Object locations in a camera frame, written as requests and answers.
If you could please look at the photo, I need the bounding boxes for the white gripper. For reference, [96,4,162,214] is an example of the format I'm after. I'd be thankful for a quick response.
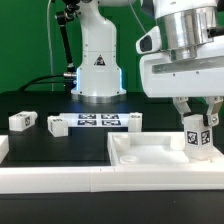
[136,26,224,127]

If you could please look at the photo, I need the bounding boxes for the white U-shaped fence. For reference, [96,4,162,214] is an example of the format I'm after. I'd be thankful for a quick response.
[0,133,224,195]

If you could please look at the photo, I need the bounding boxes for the white sheet with markers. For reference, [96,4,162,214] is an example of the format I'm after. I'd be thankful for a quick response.
[59,113,129,127]

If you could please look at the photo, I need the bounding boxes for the white square table top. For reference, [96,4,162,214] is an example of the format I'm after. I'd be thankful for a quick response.
[107,131,224,167]

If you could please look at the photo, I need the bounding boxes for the black cables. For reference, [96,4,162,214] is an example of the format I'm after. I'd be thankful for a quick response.
[18,73,76,93]

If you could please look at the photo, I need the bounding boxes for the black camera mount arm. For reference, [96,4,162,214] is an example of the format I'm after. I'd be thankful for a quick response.
[54,0,81,81]

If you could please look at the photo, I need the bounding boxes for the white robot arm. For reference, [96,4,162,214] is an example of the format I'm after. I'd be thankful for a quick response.
[63,0,224,126]

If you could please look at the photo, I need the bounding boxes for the white thin cable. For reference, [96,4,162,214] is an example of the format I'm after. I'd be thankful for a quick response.
[46,0,56,92]

